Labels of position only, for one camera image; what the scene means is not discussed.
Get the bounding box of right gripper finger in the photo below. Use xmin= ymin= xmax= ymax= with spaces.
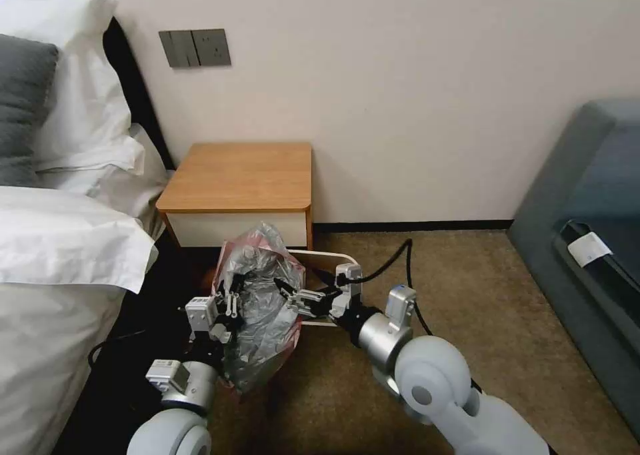
xmin=272 ymin=276 xmax=327 ymax=302
xmin=285 ymin=297 xmax=323 ymax=320

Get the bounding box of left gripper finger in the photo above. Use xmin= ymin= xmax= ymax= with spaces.
xmin=213 ymin=274 xmax=236 ymax=326
xmin=225 ymin=270 xmax=252 ymax=328

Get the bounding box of clear red-edged garbage bag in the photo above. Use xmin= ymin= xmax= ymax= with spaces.
xmin=209 ymin=221 xmax=307 ymax=402

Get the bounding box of white trash can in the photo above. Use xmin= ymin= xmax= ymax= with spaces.
xmin=287 ymin=248 xmax=362 ymax=329

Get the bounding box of black skirting board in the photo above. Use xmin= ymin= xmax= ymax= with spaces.
xmin=313 ymin=219 xmax=516 ymax=232

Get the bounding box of wooden nightstand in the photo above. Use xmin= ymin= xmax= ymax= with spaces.
xmin=155 ymin=143 xmax=315 ymax=252

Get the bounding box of flat white pillow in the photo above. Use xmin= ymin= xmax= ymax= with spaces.
xmin=37 ymin=123 xmax=171 ymax=228

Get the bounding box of white duvet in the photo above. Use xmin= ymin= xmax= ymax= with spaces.
xmin=0 ymin=185 xmax=160 ymax=455

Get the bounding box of black headboard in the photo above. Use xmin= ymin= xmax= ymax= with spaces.
xmin=102 ymin=15 xmax=177 ymax=172

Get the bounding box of white sofa label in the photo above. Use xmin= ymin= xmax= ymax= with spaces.
xmin=567 ymin=232 xmax=614 ymax=268

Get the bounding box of large white pillow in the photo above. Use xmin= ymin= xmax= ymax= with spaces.
xmin=0 ymin=0 xmax=147 ymax=176

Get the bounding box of grey pillow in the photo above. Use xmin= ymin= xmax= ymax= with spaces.
xmin=0 ymin=33 xmax=61 ymax=187

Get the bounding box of grey-blue sofa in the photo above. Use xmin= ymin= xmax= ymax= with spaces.
xmin=507 ymin=99 xmax=640 ymax=442

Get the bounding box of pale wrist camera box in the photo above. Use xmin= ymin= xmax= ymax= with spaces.
xmin=333 ymin=263 xmax=363 ymax=312
xmin=185 ymin=296 xmax=219 ymax=334

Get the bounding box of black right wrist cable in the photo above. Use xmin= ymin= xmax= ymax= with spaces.
xmin=359 ymin=238 xmax=435 ymax=336

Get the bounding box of thin black floor cable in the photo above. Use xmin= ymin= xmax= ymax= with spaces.
xmin=87 ymin=328 xmax=151 ymax=372

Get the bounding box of grey wall switch panel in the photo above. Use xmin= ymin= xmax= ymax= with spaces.
xmin=159 ymin=28 xmax=232 ymax=69

